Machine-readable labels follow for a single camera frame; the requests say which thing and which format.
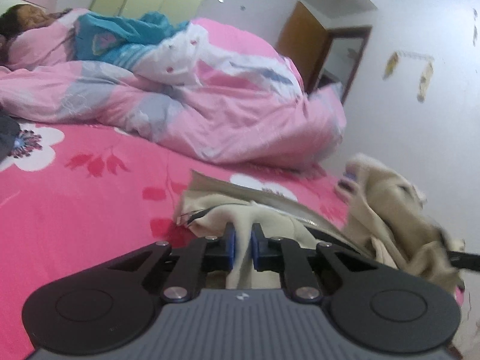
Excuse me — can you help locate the beige zip-up jacket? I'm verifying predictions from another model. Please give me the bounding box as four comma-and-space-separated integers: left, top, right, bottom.
175, 154, 465, 293

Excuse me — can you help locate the pink floral duvet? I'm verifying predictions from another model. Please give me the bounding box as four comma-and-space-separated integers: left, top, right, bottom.
1, 19, 347, 169

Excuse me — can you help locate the brown wooden door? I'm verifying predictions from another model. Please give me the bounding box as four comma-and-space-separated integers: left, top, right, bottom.
275, 1, 329, 92

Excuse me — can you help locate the dark garment at edge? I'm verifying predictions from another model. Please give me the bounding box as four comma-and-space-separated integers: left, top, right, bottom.
0, 112, 20, 162

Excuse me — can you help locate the teal patterned blanket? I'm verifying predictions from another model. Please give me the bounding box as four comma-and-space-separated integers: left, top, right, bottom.
75, 11, 190, 70

